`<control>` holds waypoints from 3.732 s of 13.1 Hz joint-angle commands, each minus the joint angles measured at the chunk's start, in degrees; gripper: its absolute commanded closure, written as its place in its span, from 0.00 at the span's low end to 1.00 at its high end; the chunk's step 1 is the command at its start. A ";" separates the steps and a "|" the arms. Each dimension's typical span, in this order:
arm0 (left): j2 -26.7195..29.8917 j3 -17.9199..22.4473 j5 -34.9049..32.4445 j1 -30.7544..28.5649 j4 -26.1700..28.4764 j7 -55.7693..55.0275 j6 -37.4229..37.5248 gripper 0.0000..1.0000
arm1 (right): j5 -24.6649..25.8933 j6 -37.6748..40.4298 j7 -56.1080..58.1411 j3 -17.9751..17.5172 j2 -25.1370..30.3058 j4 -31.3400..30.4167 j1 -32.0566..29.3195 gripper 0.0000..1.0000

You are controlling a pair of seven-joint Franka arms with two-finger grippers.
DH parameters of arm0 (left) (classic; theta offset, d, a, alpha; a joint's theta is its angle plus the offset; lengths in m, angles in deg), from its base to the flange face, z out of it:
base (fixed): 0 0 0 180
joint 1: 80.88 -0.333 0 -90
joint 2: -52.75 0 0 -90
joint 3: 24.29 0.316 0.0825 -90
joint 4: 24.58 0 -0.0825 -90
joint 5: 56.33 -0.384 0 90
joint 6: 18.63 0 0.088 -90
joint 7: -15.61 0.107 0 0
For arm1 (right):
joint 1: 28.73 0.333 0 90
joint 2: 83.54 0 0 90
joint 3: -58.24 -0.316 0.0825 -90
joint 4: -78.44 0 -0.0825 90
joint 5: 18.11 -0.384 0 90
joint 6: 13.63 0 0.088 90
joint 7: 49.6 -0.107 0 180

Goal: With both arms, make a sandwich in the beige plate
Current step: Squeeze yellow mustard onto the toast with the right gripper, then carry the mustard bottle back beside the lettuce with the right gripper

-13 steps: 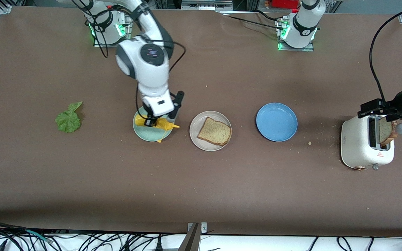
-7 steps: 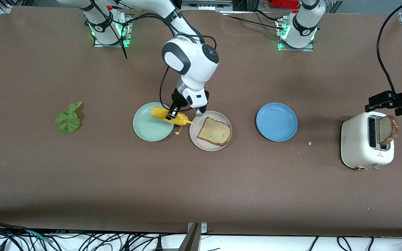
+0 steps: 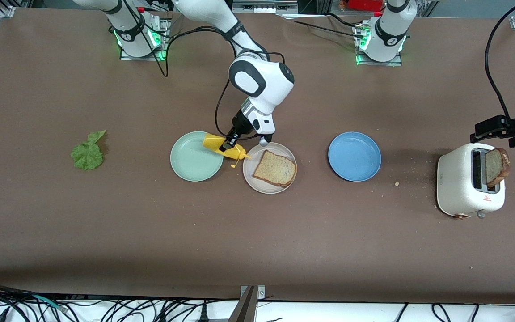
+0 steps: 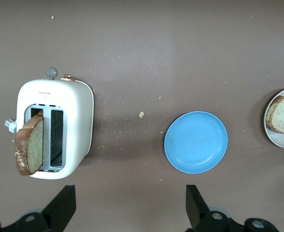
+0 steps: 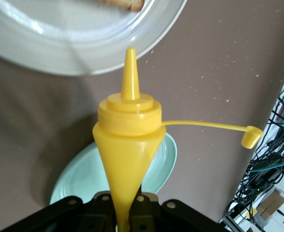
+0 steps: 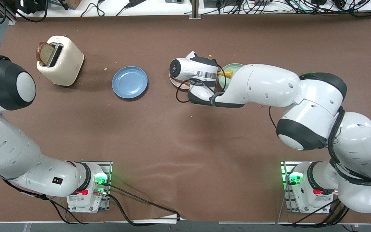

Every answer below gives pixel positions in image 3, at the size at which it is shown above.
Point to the blue plate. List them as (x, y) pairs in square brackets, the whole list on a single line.
[(354, 156)]

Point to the beige plate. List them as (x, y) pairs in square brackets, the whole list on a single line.
[(269, 190)]

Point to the mint green plate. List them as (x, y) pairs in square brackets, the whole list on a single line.
[(190, 163)]

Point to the light bread slice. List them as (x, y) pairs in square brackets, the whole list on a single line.
[(275, 170)]

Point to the white toaster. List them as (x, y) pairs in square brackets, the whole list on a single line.
[(456, 183)]

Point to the small metal bracket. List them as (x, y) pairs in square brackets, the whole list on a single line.
[(261, 293)]

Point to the red box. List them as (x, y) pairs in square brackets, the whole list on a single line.
[(365, 4)]

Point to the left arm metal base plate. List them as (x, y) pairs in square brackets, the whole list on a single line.
[(396, 63)]

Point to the grey aluminium bar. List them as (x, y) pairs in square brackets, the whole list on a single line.
[(245, 311)]

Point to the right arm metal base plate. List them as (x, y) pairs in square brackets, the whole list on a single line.
[(165, 49)]

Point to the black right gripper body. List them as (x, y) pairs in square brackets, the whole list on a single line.
[(240, 124)]

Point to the grey metal box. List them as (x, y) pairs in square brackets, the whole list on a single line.
[(264, 5)]

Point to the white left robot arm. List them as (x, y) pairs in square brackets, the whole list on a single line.
[(389, 31)]

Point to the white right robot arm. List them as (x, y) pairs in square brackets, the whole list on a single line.
[(262, 80)]

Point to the green lettuce leaf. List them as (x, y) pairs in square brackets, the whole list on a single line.
[(87, 156)]

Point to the yellow mustard squeeze bottle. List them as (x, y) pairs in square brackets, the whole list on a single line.
[(215, 144)]

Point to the black power plug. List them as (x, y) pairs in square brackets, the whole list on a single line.
[(203, 315), (2, 315)]

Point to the dark crust bread slice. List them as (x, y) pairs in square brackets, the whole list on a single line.
[(494, 167)]

